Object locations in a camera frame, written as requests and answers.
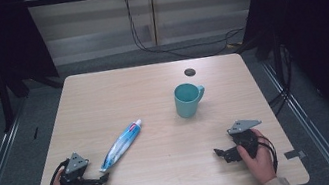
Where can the blue and white toothpaste tube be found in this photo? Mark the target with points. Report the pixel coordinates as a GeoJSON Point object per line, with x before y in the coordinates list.
{"type": "Point", "coordinates": [120, 145]}

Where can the grey tape strip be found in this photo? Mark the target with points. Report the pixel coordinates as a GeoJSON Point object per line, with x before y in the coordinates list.
{"type": "Point", "coordinates": [294, 154]}

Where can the black metal stand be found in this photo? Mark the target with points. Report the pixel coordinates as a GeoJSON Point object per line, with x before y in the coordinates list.
{"type": "Point", "coordinates": [5, 102]}

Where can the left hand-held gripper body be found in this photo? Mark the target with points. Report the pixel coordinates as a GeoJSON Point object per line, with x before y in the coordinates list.
{"type": "Point", "coordinates": [76, 163]}

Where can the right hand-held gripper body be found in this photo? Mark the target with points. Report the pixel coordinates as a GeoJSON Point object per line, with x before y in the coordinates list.
{"type": "Point", "coordinates": [243, 126]}

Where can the person's right hand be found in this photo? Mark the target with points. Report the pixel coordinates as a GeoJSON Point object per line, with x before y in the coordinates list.
{"type": "Point", "coordinates": [261, 166]}

